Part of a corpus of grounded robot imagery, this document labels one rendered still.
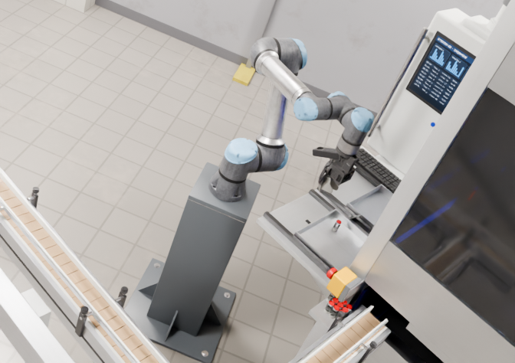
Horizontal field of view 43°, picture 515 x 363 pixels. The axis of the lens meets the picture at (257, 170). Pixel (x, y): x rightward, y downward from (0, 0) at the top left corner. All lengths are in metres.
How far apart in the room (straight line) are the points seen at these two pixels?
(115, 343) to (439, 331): 0.98
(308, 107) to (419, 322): 0.77
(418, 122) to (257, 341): 1.28
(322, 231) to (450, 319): 0.66
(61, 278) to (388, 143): 1.82
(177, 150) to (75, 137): 0.61
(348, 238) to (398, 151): 0.78
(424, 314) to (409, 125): 1.23
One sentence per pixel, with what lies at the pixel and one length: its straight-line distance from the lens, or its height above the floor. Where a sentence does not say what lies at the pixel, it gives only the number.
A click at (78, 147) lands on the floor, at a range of 3.93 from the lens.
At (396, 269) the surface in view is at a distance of 2.14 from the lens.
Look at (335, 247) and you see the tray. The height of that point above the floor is 0.88.
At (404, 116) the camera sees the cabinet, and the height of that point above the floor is 1.05.
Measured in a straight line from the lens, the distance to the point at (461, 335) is 2.13.
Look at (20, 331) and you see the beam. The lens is 2.36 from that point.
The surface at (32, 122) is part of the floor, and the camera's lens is 4.06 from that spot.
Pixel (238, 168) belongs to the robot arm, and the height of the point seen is 0.95.
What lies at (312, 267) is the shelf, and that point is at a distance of 2.38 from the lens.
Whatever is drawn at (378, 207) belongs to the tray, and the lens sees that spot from 2.81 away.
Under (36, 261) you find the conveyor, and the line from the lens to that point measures 2.03.
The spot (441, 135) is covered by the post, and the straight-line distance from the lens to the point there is 1.91.
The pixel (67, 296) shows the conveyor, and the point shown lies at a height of 0.93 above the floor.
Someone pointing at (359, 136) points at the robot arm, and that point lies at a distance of 2.18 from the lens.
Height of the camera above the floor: 2.46
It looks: 36 degrees down
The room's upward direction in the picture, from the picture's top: 23 degrees clockwise
